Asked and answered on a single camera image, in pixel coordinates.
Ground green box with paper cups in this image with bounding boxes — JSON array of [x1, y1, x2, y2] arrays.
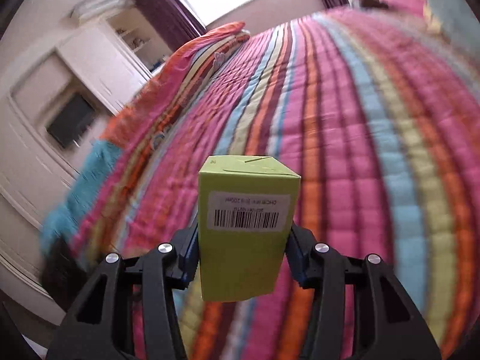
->
[[198, 155, 301, 302]]

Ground folded colourful quilt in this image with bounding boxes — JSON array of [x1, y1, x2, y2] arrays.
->
[[40, 21, 250, 254]]

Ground striped colourful bedspread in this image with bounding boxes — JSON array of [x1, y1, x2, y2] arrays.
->
[[39, 0, 480, 360]]

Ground white wardrobe with shelves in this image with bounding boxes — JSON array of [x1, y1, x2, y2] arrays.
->
[[1, 0, 167, 324]]

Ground long teal plush pillow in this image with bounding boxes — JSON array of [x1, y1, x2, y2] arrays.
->
[[427, 0, 479, 60]]

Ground purple curtain left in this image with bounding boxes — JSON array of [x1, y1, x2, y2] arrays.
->
[[134, 0, 207, 51]]

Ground wall television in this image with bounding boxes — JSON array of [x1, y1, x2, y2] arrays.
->
[[46, 94, 96, 149]]

